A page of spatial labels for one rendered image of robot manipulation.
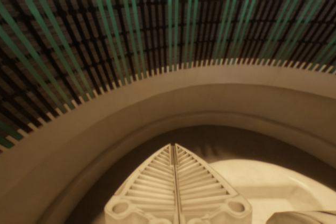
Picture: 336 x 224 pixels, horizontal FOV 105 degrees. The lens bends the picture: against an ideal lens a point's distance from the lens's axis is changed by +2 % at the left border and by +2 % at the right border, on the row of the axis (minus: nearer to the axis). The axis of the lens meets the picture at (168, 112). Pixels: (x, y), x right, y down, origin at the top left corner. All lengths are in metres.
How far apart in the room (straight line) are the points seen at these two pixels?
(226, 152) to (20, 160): 0.92
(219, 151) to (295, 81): 0.53
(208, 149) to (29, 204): 0.87
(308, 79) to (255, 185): 0.55
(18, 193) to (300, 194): 0.87
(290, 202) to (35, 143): 0.74
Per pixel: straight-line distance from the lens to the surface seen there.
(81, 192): 0.89
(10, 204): 0.73
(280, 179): 0.52
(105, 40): 0.45
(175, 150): 0.17
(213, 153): 0.93
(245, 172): 0.48
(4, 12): 0.41
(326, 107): 1.06
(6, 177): 0.54
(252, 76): 0.77
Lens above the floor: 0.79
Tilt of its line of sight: 45 degrees down
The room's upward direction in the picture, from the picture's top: 2 degrees counter-clockwise
